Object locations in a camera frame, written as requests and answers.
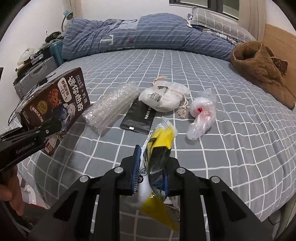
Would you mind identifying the yellow black snack wrapper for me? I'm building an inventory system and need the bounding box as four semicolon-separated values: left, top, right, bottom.
138;116;179;232

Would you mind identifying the black foil sachet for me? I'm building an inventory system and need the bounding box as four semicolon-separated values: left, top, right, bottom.
120;98;156;135

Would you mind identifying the clear bubble wrap roll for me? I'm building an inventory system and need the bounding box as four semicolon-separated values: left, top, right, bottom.
82;82;140;134

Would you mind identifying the dark cookie box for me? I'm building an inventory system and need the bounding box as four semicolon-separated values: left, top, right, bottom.
16;67;90;156

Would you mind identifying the white drawstring pouch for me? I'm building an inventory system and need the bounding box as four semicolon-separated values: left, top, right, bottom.
138;75;190;118

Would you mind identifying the clear plastic bag red inside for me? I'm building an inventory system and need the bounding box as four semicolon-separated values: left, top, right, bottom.
186;88;217;140

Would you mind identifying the person's left hand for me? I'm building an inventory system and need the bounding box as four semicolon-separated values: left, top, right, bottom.
1;166;25;216

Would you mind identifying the grey suitcase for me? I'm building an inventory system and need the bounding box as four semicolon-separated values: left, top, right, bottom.
14;57;57;98

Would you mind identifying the grey checked bed sheet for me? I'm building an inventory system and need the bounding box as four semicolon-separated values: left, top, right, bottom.
7;48;296;241

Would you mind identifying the white helmet on suitcase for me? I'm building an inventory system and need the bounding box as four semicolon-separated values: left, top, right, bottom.
17;48;35;66

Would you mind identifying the teal suitcase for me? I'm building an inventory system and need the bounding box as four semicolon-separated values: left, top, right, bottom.
49;40;64;67

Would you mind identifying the blue desk lamp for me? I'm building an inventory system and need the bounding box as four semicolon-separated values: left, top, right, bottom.
61;11;73;32

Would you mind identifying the blue striped duvet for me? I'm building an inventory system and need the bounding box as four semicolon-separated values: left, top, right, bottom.
62;13;234;61

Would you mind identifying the brown fleece jacket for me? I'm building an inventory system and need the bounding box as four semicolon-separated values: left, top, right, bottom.
230;41;295;110

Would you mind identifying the grey checked pillow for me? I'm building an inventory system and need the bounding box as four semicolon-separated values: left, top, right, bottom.
187;7;256;43

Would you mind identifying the wooden headboard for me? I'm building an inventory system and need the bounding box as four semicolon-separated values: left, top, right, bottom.
263;24;296;95

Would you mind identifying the dark framed window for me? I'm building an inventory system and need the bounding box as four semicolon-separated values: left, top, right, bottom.
169;0;239;20

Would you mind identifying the beige curtain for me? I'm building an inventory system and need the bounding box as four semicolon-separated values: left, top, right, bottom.
238;0;266;42

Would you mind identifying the black charger cable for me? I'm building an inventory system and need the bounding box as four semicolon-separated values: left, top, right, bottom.
7;77;49;126

